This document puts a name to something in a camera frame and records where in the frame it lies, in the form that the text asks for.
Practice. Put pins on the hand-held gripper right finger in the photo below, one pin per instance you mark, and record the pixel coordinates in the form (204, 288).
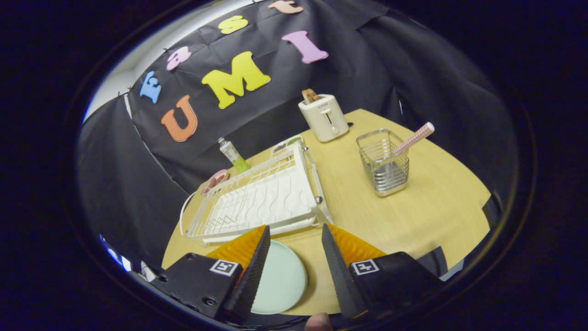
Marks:
(342, 280)

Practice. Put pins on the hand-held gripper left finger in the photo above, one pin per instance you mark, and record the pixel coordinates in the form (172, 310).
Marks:
(248, 280)

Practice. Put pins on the pale green plate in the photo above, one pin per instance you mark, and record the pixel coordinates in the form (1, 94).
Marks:
(282, 280)

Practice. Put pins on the white dish rack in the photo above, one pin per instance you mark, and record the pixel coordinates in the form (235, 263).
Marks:
(266, 202)

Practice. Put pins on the pink plate with food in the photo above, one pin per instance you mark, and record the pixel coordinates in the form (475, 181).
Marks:
(215, 181)

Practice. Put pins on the green drink bottle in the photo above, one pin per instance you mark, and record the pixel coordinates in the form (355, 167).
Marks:
(234, 155)

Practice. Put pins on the white divided snack tray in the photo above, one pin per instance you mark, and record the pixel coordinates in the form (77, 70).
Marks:
(285, 145)

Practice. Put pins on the cream toaster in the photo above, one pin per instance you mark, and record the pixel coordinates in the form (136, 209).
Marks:
(324, 119)

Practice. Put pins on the brown bread slice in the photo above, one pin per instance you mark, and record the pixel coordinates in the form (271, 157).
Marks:
(310, 95)

